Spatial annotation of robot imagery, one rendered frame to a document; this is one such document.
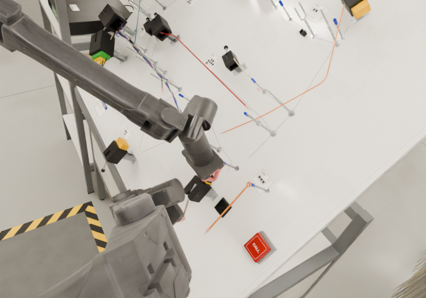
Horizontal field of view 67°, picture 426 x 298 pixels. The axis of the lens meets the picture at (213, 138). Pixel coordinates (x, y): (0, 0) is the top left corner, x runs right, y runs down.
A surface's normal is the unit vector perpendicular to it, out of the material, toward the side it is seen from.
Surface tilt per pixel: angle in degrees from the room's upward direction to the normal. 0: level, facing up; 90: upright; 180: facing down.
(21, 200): 0
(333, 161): 50
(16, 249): 0
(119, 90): 30
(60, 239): 0
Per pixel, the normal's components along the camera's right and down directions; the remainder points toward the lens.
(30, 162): 0.16, -0.72
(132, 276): 0.24, -0.09
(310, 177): -0.54, -0.28
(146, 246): 0.91, -0.39
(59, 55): 0.41, -0.30
